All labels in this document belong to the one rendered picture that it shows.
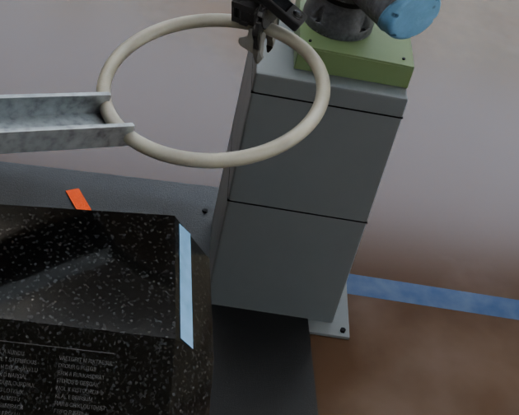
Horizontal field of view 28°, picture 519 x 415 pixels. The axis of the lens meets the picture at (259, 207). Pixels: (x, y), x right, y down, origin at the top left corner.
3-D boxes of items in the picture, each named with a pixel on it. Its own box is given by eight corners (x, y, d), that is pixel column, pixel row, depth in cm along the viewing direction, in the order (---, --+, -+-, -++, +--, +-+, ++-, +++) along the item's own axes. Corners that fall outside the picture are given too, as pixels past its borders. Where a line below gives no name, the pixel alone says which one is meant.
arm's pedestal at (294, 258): (198, 209, 348) (242, -16, 294) (343, 232, 353) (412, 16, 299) (186, 315, 309) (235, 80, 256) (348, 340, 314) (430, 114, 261)
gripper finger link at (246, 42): (240, 56, 237) (244, 20, 232) (262, 64, 235) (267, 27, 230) (233, 61, 235) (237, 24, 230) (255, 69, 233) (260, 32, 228)
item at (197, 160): (162, 204, 195) (161, 193, 192) (60, 64, 224) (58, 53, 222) (376, 118, 212) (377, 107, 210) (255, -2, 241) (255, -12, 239)
